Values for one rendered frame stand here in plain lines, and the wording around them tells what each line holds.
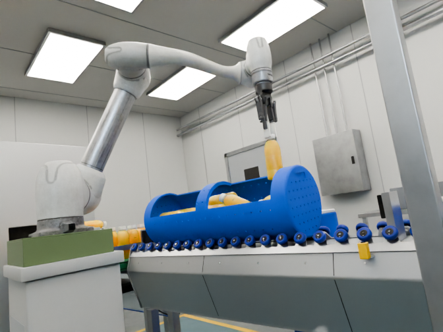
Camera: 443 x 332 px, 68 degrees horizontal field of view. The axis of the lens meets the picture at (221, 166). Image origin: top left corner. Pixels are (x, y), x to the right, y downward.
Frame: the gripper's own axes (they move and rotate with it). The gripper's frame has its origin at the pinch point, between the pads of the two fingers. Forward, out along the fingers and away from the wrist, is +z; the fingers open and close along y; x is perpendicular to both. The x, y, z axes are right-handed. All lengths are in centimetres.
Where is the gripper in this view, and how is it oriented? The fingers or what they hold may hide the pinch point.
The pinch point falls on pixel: (269, 130)
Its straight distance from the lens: 139.4
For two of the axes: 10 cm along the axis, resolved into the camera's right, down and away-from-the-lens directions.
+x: -7.3, 1.8, 6.5
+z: 1.2, 9.8, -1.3
